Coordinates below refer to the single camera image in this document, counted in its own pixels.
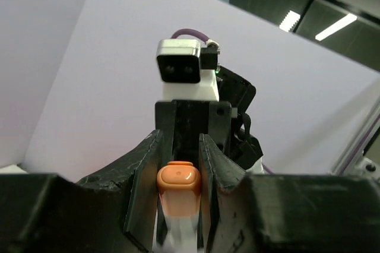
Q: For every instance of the orange highlighter cap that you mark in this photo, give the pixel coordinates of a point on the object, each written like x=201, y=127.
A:
x=179, y=186

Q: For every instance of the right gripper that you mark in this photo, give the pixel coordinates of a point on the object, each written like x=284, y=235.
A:
x=183, y=121

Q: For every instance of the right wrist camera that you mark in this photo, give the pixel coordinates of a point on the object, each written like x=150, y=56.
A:
x=188, y=69

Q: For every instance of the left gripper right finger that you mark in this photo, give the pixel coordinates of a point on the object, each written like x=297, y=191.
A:
x=246, y=212

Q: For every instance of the orange highlighter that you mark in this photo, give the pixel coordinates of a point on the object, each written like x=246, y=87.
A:
x=181, y=235

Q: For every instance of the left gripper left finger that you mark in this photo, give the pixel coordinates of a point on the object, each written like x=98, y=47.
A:
x=111, y=210

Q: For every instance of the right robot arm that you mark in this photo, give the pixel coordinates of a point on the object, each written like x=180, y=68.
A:
x=245, y=149

